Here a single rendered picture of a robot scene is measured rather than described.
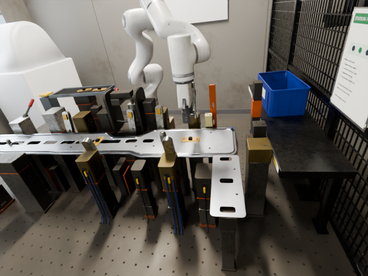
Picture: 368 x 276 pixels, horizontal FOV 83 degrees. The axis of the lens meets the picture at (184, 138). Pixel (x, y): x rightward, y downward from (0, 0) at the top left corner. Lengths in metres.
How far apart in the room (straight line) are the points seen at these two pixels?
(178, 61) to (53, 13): 3.56
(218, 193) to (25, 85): 2.76
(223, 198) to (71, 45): 3.80
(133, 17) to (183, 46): 0.45
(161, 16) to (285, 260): 1.00
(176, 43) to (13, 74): 2.61
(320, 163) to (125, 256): 0.79
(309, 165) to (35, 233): 1.19
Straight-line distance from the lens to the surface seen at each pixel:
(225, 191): 0.70
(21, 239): 1.29
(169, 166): 0.74
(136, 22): 1.17
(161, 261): 0.93
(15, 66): 3.20
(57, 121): 1.36
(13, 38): 3.19
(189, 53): 0.79
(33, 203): 1.33
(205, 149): 0.88
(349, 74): 0.87
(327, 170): 0.80
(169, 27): 0.89
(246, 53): 3.26
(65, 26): 4.15
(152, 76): 1.43
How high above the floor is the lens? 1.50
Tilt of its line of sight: 31 degrees down
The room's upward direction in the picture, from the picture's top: 8 degrees counter-clockwise
